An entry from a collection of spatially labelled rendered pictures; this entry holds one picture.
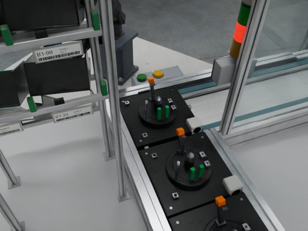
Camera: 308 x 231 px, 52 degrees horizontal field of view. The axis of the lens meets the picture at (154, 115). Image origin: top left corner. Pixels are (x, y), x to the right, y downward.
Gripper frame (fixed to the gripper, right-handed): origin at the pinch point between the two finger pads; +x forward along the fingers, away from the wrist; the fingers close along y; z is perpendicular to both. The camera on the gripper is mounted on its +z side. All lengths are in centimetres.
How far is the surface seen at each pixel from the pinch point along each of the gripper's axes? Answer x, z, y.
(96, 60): 7.7, 3.6, 8.5
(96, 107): 12.3, -12.3, 5.7
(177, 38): -168, -175, 49
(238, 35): 3.1, 5.1, 46.2
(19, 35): 10.1, 16.6, -6.1
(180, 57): -40, -54, 37
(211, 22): -198, -185, 89
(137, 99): -2.1, -31.3, 16.6
